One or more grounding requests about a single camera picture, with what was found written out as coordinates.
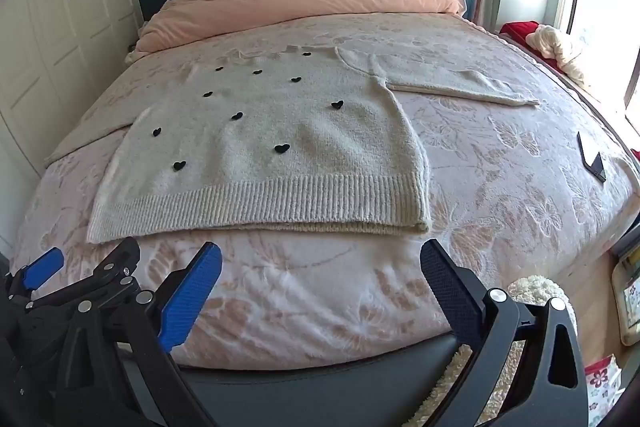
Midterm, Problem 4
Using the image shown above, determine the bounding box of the white wardrobe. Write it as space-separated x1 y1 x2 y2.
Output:
0 0 146 258

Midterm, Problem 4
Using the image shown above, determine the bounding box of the cream sweater with black hearts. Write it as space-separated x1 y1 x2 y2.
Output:
44 46 541 244

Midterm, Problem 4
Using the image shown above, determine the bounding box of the butterfly printed blanket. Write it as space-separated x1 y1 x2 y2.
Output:
10 14 633 370

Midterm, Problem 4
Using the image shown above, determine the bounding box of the storage box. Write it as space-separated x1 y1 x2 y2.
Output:
612 252 640 348

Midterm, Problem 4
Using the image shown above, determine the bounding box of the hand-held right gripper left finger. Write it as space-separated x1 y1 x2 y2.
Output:
55 243 223 427

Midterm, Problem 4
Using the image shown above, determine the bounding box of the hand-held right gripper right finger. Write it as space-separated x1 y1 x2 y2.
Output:
420 239 590 427

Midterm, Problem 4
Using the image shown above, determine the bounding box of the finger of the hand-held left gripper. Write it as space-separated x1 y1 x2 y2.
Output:
5 247 65 303
75 237 142 305

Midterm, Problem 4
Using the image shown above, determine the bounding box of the red cushion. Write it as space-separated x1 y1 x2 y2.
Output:
500 21 566 72

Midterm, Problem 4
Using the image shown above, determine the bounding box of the cream fluffy rug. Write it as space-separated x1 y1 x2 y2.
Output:
415 276 578 427

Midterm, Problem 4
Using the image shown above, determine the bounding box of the floral box on floor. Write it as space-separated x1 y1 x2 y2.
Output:
584 354 623 427

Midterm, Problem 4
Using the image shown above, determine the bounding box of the cream bundled cloth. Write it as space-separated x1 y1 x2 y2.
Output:
525 26 588 85

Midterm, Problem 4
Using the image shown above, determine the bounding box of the black smartphone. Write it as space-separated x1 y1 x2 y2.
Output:
576 132 608 184

